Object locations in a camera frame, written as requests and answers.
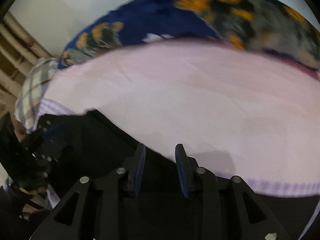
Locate pink purple bed sheet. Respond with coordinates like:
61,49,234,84
37,39,320,238

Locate beige curtain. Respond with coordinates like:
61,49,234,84
1,13,54,111

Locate black pants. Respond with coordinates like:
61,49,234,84
15,109,320,240

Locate blue dog print blanket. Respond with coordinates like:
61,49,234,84
58,0,319,70

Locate plaid pillow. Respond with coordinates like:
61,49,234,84
14,58,59,134

